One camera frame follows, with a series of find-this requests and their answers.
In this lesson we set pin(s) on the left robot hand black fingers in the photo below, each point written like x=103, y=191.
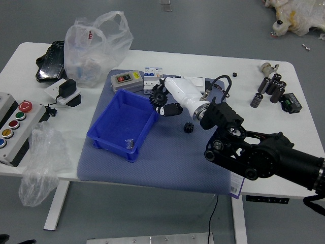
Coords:
x=3, y=239

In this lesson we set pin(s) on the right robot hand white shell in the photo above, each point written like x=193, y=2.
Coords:
x=182, y=91

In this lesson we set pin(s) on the big black gear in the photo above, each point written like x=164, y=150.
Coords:
x=158, y=98

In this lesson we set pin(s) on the small black gear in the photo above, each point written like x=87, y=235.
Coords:
x=188, y=127

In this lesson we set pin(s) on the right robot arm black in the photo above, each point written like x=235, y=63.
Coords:
x=266, y=157

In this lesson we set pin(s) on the blue plastic box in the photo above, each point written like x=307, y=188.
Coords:
x=119, y=119

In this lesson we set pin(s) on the grey control box coloured buttons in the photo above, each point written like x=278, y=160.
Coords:
x=15, y=142

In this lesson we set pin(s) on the white circuit breaker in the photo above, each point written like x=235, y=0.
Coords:
x=148, y=81

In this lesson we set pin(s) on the white table leg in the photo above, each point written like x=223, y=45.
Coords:
x=57, y=206
x=240, y=221

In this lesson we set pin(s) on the blue-grey mat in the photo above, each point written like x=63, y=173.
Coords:
x=165, y=157

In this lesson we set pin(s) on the black cylindrical capacitor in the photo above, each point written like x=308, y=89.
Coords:
x=256, y=100
x=271, y=87
x=282, y=84
x=276, y=94
x=264, y=85
x=276, y=77

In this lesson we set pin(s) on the clear plastic bag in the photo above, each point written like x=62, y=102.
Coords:
x=38, y=165

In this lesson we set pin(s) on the white metal lamp socket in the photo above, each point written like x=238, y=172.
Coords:
x=266, y=68

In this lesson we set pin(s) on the small clear plastic packets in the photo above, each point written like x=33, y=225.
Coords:
x=166, y=5

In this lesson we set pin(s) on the white plastic bag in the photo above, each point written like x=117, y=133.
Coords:
x=83, y=63

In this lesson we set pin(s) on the black base under socket plate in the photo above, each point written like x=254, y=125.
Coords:
x=76, y=102

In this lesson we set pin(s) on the black module green terminal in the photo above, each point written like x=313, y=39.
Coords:
x=292, y=101

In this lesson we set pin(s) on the purple label tag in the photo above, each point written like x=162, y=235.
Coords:
x=237, y=186

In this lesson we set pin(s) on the black power adapter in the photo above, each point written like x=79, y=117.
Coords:
x=66, y=87

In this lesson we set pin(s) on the white socket plate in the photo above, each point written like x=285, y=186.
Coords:
x=52, y=90

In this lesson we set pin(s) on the white paper scrap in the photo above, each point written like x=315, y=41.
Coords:
x=306, y=47

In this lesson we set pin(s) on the black plastic tray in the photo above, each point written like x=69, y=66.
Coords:
x=49, y=63

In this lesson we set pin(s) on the black table control panel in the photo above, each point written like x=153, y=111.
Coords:
x=266, y=199

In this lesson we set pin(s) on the plush toy in plastic wrap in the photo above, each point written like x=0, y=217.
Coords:
x=299, y=17

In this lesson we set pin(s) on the silver metal plate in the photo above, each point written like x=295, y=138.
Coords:
x=149, y=239

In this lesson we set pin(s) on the white plastic scrap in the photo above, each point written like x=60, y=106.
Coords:
x=322, y=36

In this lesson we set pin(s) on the white wall switch panel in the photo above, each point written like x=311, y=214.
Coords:
x=198, y=81

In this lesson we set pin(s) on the grey push-button switch box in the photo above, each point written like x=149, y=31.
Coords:
x=127, y=81

